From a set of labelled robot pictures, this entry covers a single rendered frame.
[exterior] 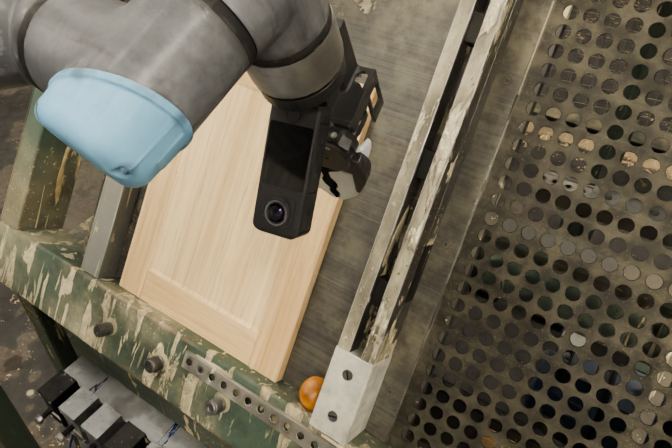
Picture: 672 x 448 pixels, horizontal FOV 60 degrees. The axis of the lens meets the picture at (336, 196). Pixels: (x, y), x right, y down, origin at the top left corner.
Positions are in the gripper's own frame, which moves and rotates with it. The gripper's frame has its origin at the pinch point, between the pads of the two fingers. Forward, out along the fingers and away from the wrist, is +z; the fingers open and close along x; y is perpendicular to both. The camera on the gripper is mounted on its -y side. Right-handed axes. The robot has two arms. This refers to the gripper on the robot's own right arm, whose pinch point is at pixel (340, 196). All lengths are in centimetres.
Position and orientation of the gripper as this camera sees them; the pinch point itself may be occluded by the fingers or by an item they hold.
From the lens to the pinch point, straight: 61.8
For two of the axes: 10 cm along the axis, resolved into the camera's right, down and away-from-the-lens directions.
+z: 2.2, 4.2, 8.8
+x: -9.0, -2.7, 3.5
